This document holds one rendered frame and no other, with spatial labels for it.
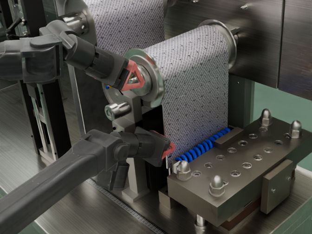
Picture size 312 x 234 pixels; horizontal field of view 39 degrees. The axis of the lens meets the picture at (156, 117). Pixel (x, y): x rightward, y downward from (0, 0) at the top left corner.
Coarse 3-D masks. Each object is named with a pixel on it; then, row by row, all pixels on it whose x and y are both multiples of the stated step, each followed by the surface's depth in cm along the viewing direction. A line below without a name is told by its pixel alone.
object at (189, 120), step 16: (224, 80) 116; (192, 96) 109; (208, 96) 113; (224, 96) 118; (176, 112) 107; (192, 112) 111; (208, 112) 116; (224, 112) 121; (176, 128) 109; (192, 128) 113; (208, 128) 118; (176, 144) 111; (192, 144) 116
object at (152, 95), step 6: (228, 42) 113; (228, 48) 114; (228, 54) 114; (132, 60) 104; (138, 60) 102; (144, 60) 100; (144, 66) 101; (150, 66) 99; (150, 72) 100; (156, 78) 99; (156, 84) 100; (156, 90) 101; (144, 96) 106; (150, 96) 104; (156, 96) 102
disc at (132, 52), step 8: (136, 48) 101; (128, 56) 105; (144, 56) 100; (152, 64) 99; (160, 72) 98; (160, 80) 99; (160, 88) 100; (160, 96) 101; (144, 104) 108; (152, 104) 105
